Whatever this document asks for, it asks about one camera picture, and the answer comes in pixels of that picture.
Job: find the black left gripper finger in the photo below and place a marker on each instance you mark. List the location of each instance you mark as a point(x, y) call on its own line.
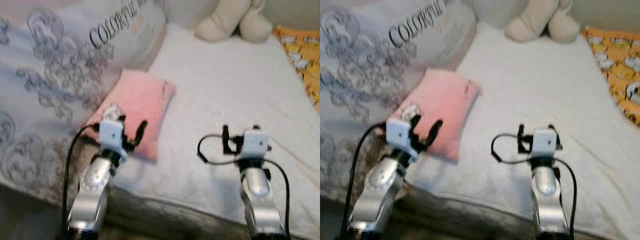
point(121, 119)
point(141, 132)
point(415, 122)
point(436, 132)

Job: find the pink cartoon-print pillow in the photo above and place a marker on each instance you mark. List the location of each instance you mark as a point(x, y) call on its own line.
point(140, 100)
point(447, 100)

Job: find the orange yellow cartoon blanket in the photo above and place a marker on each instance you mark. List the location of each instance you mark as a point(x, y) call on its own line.
point(615, 60)
point(302, 55)

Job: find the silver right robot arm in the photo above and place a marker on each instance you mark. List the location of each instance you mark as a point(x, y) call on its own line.
point(257, 195)
point(545, 195)

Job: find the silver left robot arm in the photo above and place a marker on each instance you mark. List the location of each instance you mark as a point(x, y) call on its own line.
point(377, 192)
point(92, 190)

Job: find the white quilted bed sheet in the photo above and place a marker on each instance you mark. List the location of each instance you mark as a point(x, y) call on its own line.
point(225, 100)
point(540, 90)

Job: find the large white floral-print pillow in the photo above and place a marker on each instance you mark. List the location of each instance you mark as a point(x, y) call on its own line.
point(360, 75)
point(45, 75)

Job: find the beige plush toy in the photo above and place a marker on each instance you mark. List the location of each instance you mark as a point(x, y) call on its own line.
point(530, 25)
point(220, 25)

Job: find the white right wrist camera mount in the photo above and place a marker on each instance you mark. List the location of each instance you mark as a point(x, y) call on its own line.
point(544, 142)
point(256, 142)

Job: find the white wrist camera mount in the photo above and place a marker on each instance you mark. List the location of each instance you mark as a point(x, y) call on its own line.
point(398, 135)
point(111, 135)
point(256, 142)
point(544, 142)

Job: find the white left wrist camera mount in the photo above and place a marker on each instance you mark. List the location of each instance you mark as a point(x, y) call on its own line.
point(398, 135)
point(111, 135)

